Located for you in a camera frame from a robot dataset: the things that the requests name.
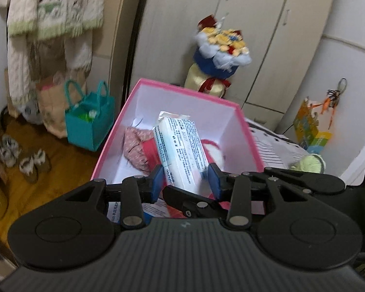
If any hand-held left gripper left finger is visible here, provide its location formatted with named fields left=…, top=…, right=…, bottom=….
left=64, top=164, right=165, bottom=230

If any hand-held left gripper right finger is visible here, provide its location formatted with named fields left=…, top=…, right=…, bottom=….
left=207, top=162, right=315, bottom=232

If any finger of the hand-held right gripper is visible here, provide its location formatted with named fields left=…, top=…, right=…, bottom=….
left=162, top=185, right=232, bottom=219
left=263, top=167, right=347, bottom=196

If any white tissue pack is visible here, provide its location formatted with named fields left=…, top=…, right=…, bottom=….
left=153, top=111, right=210, bottom=189

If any pink cardboard box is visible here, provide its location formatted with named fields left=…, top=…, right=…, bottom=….
left=90, top=78, right=265, bottom=219

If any green yarn ball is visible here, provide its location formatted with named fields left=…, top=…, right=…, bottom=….
left=289, top=154, right=326, bottom=174

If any pink floral fabric pouch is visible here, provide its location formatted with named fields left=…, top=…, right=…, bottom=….
left=122, top=126, right=159, bottom=172

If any colourful paper bag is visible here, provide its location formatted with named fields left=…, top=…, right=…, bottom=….
left=292, top=97, right=333, bottom=155

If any hanging orange key ornament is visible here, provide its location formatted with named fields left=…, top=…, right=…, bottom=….
left=325, top=78, right=348, bottom=128

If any teal tote bag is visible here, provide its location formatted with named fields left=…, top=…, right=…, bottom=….
left=64, top=80, right=115, bottom=152

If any flower bouquet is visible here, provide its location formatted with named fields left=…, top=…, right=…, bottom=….
left=184, top=14, right=251, bottom=98

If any furry slipper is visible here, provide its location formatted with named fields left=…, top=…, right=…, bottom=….
left=0, top=134, right=22, bottom=168
left=19, top=148, right=52, bottom=184

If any brown paper bag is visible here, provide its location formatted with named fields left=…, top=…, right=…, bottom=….
left=36, top=70, right=89, bottom=139

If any grey furry pouch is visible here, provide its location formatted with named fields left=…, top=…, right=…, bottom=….
left=20, top=99, right=42, bottom=125

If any beige wardrobe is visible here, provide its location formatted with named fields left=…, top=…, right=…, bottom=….
left=131, top=0, right=337, bottom=128

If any cream knitted cardigan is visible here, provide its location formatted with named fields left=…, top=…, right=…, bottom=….
left=0, top=0, right=105, bottom=119

